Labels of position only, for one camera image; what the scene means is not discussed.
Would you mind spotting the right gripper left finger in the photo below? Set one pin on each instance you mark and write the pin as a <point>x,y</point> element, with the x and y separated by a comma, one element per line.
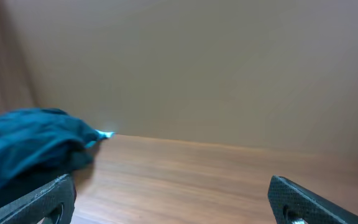
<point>53,202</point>

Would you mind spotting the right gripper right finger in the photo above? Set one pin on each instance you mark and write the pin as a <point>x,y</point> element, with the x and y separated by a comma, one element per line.
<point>292,203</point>

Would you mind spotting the dark blue shorts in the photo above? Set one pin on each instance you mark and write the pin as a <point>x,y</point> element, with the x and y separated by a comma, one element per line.
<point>36,136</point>

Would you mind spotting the black garment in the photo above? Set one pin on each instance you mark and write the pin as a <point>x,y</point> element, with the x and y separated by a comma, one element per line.
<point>41,174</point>

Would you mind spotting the light blue garment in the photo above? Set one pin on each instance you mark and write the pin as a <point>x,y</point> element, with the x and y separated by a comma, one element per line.
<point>102,135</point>

